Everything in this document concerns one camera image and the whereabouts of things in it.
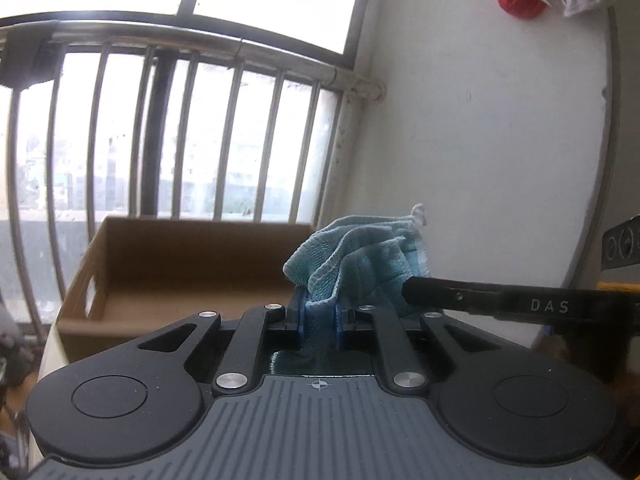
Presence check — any light blue towel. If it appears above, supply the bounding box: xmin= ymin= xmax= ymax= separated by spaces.
xmin=270 ymin=204 xmax=430 ymax=375

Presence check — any metal window railing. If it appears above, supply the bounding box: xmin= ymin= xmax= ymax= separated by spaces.
xmin=1 ymin=15 xmax=386 ymax=338

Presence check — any dark cloth on railing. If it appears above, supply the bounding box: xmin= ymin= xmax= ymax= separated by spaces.
xmin=1 ymin=21 xmax=65 ymax=91

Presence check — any brown cardboard box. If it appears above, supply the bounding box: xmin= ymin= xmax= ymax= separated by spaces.
xmin=55 ymin=217 xmax=314 ymax=362

